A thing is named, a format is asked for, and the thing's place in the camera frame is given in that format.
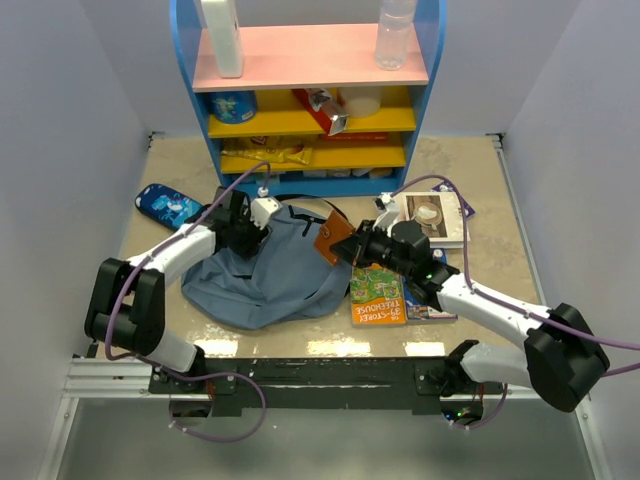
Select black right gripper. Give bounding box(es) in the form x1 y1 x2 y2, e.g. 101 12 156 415
331 220 412 279

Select brown leather wallet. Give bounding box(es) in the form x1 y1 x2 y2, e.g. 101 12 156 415
314 210 355 266

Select orange treehouse book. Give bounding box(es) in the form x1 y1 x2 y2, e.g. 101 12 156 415
350 264 407 327

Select blue-grey fabric backpack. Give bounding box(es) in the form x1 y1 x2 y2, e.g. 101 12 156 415
181 194 352 330

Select white coffee cover book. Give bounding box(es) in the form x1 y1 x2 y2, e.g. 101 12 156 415
394 192 463 249

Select blue cartoon cover book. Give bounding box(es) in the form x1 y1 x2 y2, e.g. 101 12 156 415
403 282 458 324

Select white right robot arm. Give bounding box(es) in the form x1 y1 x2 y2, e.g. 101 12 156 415
329 221 610 412

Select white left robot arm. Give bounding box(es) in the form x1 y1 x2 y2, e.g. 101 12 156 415
84 187 281 392

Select yellow chips bag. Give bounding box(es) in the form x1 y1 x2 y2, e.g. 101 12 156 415
221 135 317 165

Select white items on bottom shelf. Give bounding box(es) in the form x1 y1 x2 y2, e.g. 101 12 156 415
271 167 396 183

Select blue cartoon pencil case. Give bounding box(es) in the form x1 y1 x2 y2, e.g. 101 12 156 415
134 183 202 231

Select purple book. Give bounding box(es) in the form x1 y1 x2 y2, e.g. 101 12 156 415
430 181 476 219

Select flat red box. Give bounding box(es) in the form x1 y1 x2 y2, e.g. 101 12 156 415
318 132 388 142

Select blue cylindrical snack can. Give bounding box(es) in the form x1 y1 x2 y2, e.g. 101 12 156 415
210 91 258 124

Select red and silver snack box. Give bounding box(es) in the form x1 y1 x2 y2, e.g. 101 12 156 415
292 88 349 136

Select translucent white plastic cup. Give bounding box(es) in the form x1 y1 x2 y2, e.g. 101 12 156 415
337 85 383 118

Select blue wooden shelf unit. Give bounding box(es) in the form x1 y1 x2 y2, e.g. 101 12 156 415
169 1 447 197

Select white rectangular bottle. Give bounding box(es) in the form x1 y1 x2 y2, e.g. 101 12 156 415
201 0 244 78

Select clear plastic water bottle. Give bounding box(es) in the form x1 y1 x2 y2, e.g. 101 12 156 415
374 0 418 71

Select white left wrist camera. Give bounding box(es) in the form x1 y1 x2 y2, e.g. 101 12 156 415
250 197 281 230

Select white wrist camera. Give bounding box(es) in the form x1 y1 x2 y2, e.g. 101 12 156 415
250 197 281 230
374 192 400 232

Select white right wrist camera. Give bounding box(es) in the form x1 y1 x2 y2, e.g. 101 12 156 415
374 192 400 232

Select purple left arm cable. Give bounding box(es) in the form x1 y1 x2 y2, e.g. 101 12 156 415
103 160 273 442

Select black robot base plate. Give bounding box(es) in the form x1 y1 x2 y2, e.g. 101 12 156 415
149 357 502 417

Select aluminium front frame rail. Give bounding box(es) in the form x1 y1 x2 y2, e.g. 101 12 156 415
61 355 592 401

